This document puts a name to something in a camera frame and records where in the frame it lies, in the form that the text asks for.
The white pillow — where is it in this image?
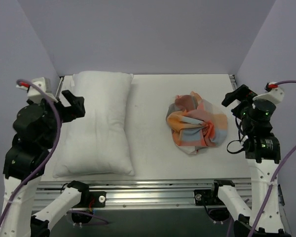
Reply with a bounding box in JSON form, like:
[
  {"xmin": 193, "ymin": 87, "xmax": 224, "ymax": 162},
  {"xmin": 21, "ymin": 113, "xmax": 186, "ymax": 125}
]
[{"xmin": 53, "ymin": 71, "xmax": 135, "ymax": 178}]

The checkered orange blue pillowcase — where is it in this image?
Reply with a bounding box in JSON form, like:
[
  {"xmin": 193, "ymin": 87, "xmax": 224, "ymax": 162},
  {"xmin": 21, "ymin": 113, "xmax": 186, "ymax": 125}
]
[{"xmin": 166, "ymin": 91, "xmax": 228, "ymax": 155}]

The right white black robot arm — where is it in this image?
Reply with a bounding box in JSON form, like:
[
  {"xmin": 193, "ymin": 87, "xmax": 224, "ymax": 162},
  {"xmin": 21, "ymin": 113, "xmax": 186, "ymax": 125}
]
[{"xmin": 209, "ymin": 82, "xmax": 289, "ymax": 237}]

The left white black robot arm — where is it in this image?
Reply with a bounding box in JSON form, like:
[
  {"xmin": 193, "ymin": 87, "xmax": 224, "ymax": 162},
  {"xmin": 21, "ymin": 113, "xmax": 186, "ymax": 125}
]
[{"xmin": 0, "ymin": 90, "xmax": 90, "ymax": 237}]

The right aluminium side rail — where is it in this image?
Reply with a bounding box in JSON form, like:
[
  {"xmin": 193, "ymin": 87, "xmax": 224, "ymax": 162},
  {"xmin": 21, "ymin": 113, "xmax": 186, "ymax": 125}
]
[{"xmin": 229, "ymin": 75, "xmax": 237, "ymax": 90}]

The aluminium side rail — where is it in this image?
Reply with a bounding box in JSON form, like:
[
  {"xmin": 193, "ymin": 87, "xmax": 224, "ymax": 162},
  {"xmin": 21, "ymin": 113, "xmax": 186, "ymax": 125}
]
[
  {"xmin": 55, "ymin": 77, "xmax": 64, "ymax": 99},
  {"xmin": 229, "ymin": 75, "xmax": 237, "ymax": 90}
]

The left aluminium side rail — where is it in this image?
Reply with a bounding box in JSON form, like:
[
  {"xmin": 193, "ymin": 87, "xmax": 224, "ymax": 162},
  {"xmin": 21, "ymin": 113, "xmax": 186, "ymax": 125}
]
[{"xmin": 55, "ymin": 77, "xmax": 64, "ymax": 99}]

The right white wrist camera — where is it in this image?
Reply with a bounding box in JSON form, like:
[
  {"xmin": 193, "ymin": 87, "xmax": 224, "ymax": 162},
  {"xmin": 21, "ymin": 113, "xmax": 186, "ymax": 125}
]
[{"xmin": 253, "ymin": 82, "xmax": 285, "ymax": 105}]

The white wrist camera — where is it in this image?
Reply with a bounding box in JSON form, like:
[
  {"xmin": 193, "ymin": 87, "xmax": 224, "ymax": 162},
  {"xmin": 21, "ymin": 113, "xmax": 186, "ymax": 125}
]
[
  {"xmin": 16, "ymin": 77, "xmax": 59, "ymax": 103},
  {"xmin": 253, "ymin": 82, "xmax": 285, "ymax": 105}
]

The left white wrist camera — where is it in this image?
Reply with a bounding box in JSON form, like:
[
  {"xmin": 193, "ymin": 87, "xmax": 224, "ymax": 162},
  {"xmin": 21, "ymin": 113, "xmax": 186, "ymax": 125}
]
[{"xmin": 16, "ymin": 77, "xmax": 59, "ymax": 103}]

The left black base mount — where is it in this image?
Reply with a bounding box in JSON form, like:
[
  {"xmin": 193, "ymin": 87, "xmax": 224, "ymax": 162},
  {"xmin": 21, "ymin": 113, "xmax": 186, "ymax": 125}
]
[{"xmin": 70, "ymin": 192, "xmax": 107, "ymax": 225}]

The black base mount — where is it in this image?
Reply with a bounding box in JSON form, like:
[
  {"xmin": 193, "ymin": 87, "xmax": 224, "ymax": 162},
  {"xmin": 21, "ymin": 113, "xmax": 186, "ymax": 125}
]
[
  {"xmin": 70, "ymin": 192, "xmax": 107, "ymax": 225},
  {"xmin": 193, "ymin": 189, "xmax": 230, "ymax": 224}
]

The aluminium front rail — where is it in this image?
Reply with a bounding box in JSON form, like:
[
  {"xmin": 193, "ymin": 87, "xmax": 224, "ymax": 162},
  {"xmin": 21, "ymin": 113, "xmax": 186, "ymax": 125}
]
[{"xmin": 33, "ymin": 178, "xmax": 252, "ymax": 211}]

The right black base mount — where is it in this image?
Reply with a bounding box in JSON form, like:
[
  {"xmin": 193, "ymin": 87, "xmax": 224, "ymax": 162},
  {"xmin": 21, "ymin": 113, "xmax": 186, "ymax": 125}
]
[{"xmin": 193, "ymin": 189, "xmax": 230, "ymax": 224}]

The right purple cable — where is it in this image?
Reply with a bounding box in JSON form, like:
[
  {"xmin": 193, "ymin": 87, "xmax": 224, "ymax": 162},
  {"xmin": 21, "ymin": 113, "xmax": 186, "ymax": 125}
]
[{"xmin": 226, "ymin": 80, "xmax": 296, "ymax": 237}]

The purple cable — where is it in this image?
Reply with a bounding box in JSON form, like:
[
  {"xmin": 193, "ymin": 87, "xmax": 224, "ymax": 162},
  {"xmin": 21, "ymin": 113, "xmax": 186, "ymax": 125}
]
[
  {"xmin": 226, "ymin": 80, "xmax": 296, "ymax": 237},
  {"xmin": 0, "ymin": 79, "xmax": 111, "ymax": 237}
]

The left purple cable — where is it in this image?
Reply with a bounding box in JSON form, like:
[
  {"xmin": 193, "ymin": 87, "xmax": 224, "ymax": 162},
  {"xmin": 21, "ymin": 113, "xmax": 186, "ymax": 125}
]
[{"xmin": 0, "ymin": 79, "xmax": 111, "ymax": 237}]

